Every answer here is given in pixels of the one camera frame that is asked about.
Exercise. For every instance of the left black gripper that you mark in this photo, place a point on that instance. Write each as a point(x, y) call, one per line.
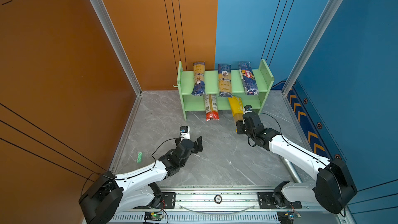
point(199, 148)

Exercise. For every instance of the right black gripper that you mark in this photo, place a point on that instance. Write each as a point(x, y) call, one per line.
point(239, 125)

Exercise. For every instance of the yellow pasta bag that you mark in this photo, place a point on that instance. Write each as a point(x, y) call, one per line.
point(237, 108)

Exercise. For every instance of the red-ended clear spaghetti bag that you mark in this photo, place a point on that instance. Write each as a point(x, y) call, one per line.
point(211, 107)

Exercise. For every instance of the blue Barilla spaghetti box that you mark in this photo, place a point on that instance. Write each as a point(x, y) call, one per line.
point(248, 78)

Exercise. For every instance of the Ankara spaghetti bag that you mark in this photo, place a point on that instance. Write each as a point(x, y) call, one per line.
point(225, 81)
point(199, 80)

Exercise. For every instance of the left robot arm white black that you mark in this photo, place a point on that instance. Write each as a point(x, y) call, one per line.
point(111, 194)

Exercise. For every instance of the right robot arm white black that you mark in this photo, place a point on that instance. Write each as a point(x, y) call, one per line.
point(333, 186)

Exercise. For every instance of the green metal two-tier shelf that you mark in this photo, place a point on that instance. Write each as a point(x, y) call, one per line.
point(185, 83)

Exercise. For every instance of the small green block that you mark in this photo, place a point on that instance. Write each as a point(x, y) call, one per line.
point(139, 157)

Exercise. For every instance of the left circuit board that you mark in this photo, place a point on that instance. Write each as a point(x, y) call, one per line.
point(153, 217)

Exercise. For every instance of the circuit board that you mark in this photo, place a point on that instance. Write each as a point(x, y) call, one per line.
point(153, 217)
point(288, 217)

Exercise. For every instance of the right circuit board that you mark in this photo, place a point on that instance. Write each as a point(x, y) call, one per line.
point(288, 217)

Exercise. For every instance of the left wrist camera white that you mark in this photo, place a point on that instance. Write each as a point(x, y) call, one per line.
point(184, 133)

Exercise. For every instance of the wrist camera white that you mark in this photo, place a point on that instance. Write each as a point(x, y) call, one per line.
point(247, 109)
point(184, 133)

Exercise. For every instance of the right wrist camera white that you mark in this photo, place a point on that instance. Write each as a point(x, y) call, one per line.
point(247, 109)

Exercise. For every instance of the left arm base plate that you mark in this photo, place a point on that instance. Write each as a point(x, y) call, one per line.
point(167, 201)

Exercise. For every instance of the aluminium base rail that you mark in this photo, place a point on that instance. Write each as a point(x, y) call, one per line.
point(206, 205)

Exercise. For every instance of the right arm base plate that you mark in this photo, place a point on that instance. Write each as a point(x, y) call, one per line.
point(267, 200)

